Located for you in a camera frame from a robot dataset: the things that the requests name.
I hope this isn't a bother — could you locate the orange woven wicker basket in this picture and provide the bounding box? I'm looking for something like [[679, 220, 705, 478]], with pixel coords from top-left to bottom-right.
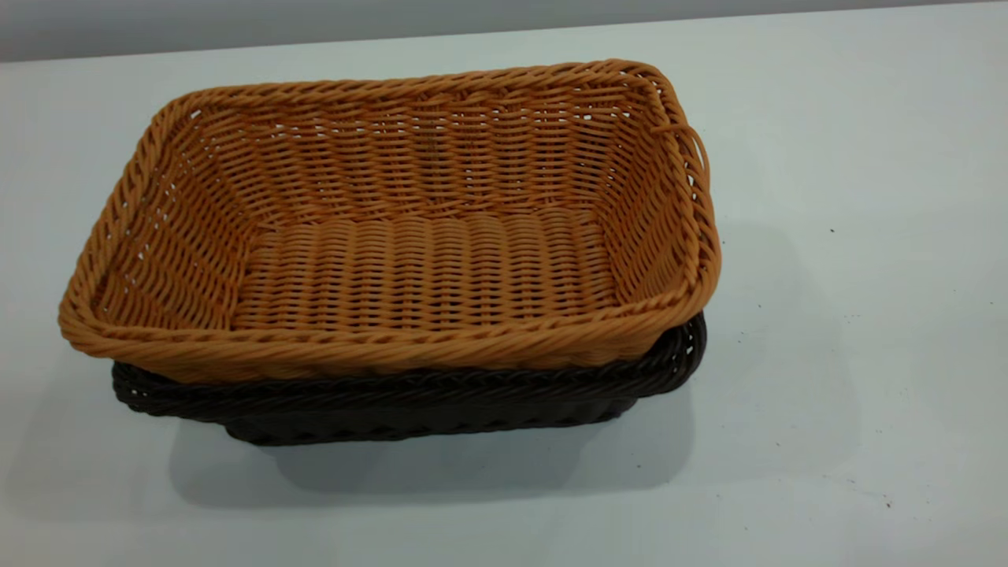
[[57, 58, 722, 384]]

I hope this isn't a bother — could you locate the black woven wicker basket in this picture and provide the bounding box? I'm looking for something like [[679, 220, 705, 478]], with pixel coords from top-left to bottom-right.
[[111, 312, 708, 447]]

